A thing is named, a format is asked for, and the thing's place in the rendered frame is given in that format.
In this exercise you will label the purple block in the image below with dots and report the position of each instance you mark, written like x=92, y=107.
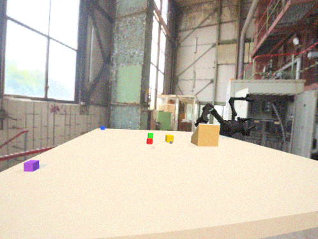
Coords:
x=31, y=165

